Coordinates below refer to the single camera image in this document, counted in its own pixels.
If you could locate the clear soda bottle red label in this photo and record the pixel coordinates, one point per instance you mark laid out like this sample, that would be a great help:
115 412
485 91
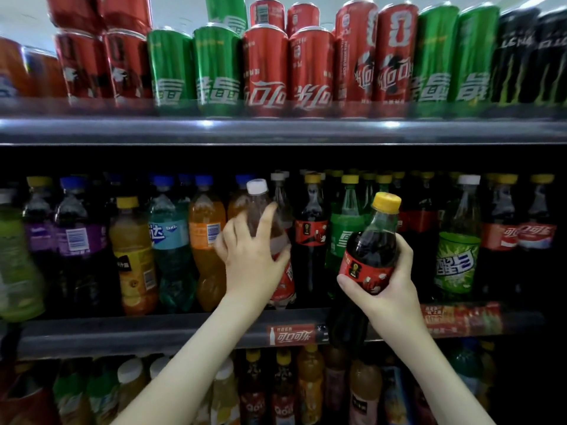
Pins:
257 188

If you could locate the drinks shelf unit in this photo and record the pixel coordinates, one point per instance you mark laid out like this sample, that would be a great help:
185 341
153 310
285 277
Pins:
266 130

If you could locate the person's right hand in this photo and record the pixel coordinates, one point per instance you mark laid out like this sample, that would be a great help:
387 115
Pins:
394 310

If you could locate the row of soda cans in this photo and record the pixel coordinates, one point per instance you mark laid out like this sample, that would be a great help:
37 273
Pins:
266 75

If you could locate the person's left hand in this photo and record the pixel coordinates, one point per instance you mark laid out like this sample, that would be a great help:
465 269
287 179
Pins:
252 270

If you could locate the person's right forearm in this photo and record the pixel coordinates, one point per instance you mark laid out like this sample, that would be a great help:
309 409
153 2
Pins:
443 385

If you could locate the dark cola bottle yellow cap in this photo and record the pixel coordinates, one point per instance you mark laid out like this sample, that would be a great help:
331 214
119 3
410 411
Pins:
368 252

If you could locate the person's left forearm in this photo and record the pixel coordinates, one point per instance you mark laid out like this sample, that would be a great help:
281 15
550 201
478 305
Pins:
186 376

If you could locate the red shelf label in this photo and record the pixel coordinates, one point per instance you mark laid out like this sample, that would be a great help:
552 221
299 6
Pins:
292 335
461 319

